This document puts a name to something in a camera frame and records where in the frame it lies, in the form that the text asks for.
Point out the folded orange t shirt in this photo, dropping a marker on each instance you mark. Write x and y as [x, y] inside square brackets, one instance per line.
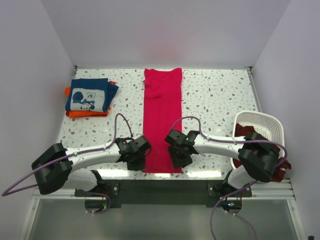
[85, 113]

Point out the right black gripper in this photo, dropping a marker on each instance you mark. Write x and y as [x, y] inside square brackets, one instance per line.
[183, 163]

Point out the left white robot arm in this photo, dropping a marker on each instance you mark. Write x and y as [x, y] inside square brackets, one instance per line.
[59, 166]

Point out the folded blue t shirt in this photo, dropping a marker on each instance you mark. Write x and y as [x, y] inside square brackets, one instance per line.
[87, 95]

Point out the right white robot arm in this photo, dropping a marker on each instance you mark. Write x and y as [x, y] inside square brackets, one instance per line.
[228, 147]

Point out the silver aluminium frame rail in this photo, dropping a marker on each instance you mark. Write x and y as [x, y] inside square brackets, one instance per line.
[260, 191]

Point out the white laundry basket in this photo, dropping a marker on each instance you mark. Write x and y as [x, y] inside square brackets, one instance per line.
[267, 122]

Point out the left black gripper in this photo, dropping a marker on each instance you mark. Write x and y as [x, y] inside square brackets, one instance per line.
[140, 165]

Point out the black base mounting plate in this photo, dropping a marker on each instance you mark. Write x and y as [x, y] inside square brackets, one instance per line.
[116, 193]

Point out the pink t shirt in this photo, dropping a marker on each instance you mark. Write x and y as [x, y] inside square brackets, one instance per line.
[162, 106]

